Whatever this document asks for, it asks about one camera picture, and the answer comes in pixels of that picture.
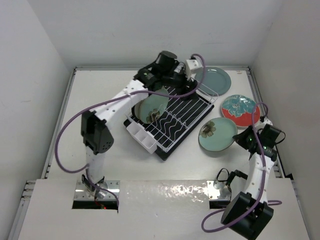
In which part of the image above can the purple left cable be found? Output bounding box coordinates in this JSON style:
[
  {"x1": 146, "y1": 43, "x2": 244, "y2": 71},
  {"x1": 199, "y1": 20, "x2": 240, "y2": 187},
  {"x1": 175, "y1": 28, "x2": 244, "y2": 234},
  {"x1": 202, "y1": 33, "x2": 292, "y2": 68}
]
[{"x1": 55, "y1": 53, "x2": 207, "y2": 208}]

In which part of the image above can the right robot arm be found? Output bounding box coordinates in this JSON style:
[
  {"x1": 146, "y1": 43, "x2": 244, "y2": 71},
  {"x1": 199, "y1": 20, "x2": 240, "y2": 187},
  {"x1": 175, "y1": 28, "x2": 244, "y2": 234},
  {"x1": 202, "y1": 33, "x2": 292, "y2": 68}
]
[{"x1": 221, "y1": 124, "x2": 281, "y2": 240}]

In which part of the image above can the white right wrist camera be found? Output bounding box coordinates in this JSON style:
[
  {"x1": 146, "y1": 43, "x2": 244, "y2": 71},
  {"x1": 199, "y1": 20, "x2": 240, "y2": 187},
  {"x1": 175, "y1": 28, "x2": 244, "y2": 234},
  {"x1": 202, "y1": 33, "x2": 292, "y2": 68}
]
[{"x1": 258, "y1": 116, "x2": 273, "y2": 129}]

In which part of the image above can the white cutlery holder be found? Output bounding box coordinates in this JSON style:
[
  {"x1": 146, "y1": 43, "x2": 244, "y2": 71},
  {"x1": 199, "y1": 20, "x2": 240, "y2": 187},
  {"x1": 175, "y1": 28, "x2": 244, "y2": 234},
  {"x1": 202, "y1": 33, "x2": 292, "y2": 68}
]
[{"x1": 126, "y1": 122, "x2": 157, "y2": 154}]

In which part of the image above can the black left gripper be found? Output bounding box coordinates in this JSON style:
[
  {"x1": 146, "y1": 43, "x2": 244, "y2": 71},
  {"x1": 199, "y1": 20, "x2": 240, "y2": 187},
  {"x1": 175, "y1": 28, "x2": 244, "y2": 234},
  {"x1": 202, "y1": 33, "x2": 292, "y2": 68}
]
[{"x1": 162, "y1": 67, "x2": 199, "y2": 101}]

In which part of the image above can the red and teal plate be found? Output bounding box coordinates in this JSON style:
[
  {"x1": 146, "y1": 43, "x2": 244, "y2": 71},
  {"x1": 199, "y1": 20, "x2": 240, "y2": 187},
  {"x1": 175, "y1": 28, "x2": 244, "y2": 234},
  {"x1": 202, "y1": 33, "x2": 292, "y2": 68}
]
[{"x1": 220, "y1": 94, "x2": 256, "y2": 128}]

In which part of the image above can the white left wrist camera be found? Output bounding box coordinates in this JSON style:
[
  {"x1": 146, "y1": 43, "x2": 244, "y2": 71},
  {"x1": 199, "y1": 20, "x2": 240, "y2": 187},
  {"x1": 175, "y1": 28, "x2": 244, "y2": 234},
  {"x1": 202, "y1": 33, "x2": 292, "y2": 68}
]
[{"x1": 184, "y1": 59, "x2": 203, "y2": 79}]

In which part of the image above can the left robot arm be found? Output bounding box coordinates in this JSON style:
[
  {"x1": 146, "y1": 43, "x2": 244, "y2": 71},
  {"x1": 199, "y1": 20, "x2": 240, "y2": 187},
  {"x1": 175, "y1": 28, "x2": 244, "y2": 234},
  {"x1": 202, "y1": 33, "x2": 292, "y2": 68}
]
[{"x1": 80, "y1": 50, "x2": 205, "y2": 193}]

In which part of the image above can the cream plate with branch design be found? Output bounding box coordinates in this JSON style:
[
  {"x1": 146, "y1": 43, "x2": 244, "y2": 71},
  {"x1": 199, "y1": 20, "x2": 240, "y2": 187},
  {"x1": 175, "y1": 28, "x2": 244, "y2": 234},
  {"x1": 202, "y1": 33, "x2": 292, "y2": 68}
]
[{"x1": 132, "y1": 102, "x2": 141, "y2": 120}]

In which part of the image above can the green plate with flower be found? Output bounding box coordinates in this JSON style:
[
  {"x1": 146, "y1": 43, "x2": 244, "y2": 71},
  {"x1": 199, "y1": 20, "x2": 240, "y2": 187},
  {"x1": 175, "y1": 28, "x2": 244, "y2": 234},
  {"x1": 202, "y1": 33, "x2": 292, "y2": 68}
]
[
  {"x1": 136, "y1": 87, "x2": 169, "y2": 124},
  {"x1": 198, "y1": 117, "x2": 238, "y2": 152}
]

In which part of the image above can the black drip tray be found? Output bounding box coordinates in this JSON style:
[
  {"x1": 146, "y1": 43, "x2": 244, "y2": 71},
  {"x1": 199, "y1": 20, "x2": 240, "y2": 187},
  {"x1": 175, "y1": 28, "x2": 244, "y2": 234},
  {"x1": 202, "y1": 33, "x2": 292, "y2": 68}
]
[{"x1": 123, "y1": 84, "x2": 215, "y2": 162}]

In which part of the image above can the plain teal plate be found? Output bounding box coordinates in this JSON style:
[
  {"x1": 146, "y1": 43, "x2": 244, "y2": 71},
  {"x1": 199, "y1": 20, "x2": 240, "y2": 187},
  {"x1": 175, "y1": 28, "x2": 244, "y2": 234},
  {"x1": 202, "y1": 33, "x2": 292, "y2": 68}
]
[{"x1": 199, "y1": 67, "x2": 232, "y2": 96}]

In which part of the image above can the white wire dish rack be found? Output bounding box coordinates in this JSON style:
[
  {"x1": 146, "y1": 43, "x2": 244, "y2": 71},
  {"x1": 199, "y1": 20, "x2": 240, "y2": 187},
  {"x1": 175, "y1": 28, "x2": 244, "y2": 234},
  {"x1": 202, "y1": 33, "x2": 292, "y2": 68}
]
[{"x1": 124, "y1": 82, "x2": 219, "y2": 153}]

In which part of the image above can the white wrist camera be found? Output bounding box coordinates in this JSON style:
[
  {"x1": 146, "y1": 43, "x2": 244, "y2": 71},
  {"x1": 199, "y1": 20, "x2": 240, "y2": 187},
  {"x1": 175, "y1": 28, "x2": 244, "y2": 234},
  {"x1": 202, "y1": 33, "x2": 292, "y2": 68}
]
[
  {"x1": 184, "y1": 59, "x2": 203, "y2": 79},
  {"x1": 258, "y1": 116, "x2": 273, "y2": 129}
]

